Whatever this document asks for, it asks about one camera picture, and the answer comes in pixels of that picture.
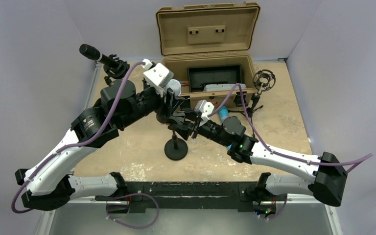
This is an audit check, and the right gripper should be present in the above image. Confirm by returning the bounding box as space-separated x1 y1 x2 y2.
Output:
171 108 231 147

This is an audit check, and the black round base stand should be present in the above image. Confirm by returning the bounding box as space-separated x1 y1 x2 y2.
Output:
164 131 188 161
103 54 130 86

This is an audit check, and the blue microphone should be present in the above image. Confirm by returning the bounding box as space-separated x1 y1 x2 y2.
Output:
218 106 229 122

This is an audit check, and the black tripod shock mount stand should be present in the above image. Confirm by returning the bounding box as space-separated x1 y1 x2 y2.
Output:
228 69 276 118

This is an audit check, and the silver white microphone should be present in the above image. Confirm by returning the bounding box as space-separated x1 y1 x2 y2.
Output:
165 79 182 96

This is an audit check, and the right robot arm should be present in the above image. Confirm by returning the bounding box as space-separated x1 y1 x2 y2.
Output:
168 115 348 207

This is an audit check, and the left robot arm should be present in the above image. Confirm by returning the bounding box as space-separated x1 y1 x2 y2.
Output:
15 79 182 212

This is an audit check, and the black microphone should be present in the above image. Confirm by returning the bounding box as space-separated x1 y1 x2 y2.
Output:
79 44 120 69

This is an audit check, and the black tray in toolbox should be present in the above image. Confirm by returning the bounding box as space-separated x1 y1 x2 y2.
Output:
187 64 243 92

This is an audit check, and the grey plastic parts box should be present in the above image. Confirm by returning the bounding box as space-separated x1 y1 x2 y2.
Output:
204 83 238 92

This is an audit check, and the tan plastic toolbox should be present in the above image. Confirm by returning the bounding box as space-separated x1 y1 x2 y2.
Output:
156 2 261 109

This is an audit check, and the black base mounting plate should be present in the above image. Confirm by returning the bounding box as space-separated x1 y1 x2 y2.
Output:
95 182 286 213

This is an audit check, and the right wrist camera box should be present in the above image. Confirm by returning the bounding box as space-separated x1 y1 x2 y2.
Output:
194 100 214 126

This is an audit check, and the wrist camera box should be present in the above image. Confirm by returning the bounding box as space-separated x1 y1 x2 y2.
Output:
194 100 214 126
142 59 174 97

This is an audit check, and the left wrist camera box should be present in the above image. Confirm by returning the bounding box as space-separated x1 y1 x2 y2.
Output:
142 59 174 97

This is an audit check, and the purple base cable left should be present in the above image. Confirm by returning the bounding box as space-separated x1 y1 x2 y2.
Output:
105 193 161 230

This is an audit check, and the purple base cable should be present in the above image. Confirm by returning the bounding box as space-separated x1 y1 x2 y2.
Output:
254 198 287 222
105 193 161 230

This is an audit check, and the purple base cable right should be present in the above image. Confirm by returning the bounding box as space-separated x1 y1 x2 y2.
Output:
254 198 287 222

